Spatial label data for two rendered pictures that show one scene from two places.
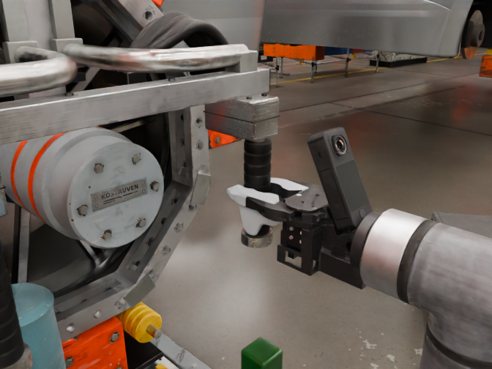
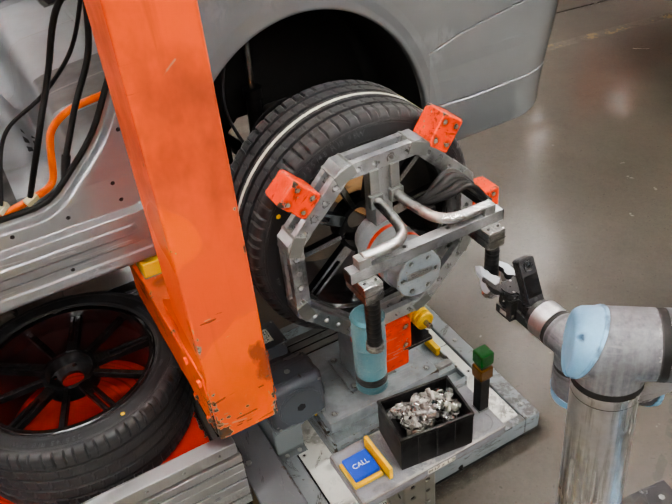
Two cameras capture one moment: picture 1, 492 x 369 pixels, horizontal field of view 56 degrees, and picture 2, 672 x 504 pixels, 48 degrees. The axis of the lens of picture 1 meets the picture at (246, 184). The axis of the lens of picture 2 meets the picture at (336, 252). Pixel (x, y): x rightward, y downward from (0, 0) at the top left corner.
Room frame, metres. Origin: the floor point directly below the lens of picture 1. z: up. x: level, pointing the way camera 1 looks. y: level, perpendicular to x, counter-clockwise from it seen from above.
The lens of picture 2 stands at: (-0.87, -0.16, 2.02)
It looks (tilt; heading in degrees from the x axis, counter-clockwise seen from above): 38 degrees down; 21
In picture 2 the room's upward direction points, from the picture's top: 6 degrees counter-clockwise
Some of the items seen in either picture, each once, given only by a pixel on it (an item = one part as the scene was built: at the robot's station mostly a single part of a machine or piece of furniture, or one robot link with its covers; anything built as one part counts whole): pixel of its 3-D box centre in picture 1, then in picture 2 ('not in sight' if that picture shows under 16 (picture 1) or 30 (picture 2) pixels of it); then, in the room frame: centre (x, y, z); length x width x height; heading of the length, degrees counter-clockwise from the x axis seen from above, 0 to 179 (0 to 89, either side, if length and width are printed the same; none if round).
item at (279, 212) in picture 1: (279, 207); (498, 286); (0.52, -0.04, 0.83); 0.09 x 0.05 x 0.02; 56
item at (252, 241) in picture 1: (257, 189); (491, 269); (0.58, -0.02, 0.83); 0.04 x 0.04 x 0.16
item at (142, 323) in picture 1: (113, 300); (401, 298); (0.77, 0.26, 0.51); 0.29 x 0.06 x 0.06; 47
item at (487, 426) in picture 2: not in sight; (418, 444); (0.32, 0.12, 0.44); 0.43 x 0.17 x 0.03; 137
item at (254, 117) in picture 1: (241, 112); (485, 230); (0.60, 0.01, 0.93); 0.09 x 0.05 x 0.05; 47
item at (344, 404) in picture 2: not in sight; (359, 346); (0.73, 0.40, 0.32); 0.40 x 0.30 x 0.28; 137
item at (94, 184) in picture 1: (76, 176); (396, 252); (0.57, 0.22, 0.85); 0.21 x 0.14 x 0.14; 47
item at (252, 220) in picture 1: (250, 213); (485, 282); (0.55, -0.01, 0.80); 0.09 x 0.03 x 0.06; 56
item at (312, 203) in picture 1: (330, 234); (523, 303); (0.50, -0.10, 0.80); 0.12 x 0.08 x 0.09; 47
